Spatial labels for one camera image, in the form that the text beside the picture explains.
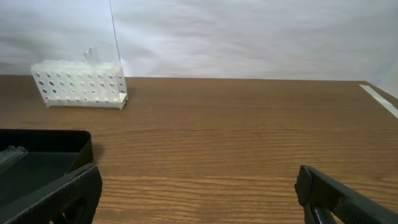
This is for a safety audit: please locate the black tray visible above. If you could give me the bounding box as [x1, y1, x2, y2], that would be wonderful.
[0, 129, 93, 208]

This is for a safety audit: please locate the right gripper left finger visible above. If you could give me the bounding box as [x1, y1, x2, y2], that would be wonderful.
[0, 164, 103, 224]

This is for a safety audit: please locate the white test tube rack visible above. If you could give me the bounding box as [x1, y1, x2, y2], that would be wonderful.
[30, 58, 129, 110]

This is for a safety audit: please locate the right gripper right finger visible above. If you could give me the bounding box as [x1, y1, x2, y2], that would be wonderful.
[294, 164, 398, 224]

